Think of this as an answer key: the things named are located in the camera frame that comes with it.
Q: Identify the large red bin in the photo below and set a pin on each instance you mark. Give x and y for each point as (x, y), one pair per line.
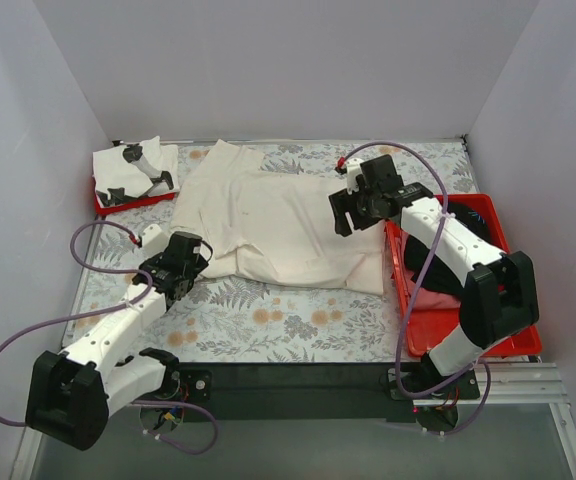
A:
(427, 328)

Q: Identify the floral patterned table mat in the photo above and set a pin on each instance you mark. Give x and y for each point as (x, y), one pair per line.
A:
(237, 320)

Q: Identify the pink garment in bin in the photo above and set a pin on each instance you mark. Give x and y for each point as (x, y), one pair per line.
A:
(440, 287)

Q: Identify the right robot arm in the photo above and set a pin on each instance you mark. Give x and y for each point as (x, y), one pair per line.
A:
(499, 296)

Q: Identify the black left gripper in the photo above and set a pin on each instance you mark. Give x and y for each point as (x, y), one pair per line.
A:
(182, 288)

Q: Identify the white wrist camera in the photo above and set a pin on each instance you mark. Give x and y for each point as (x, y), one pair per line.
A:
(153, 240)
(351, 170)

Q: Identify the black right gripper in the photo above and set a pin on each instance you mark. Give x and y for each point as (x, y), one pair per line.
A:
(344, 212)

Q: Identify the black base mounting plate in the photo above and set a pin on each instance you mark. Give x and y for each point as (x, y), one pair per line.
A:
(294, 391)

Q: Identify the black garment in bin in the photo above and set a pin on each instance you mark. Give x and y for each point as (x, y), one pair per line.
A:
(471, 219)

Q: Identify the cream white t-shirt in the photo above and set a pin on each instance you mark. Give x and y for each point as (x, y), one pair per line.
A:
(271, 227)

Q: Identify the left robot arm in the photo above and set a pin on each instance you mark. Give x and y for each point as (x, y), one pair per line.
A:
(74, 393)

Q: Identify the folded white printed t-shirt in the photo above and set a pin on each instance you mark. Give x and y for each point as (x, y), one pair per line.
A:
(147, 156)

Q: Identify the aluminium frame rail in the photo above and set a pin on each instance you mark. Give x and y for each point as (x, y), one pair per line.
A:
(525, 431)

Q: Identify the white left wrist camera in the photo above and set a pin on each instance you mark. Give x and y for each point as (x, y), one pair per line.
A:
(153, 240)

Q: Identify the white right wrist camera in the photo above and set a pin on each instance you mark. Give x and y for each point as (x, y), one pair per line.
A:
(351, 170)

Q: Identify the small red tray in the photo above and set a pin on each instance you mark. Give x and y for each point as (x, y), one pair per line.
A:
(131, 191)

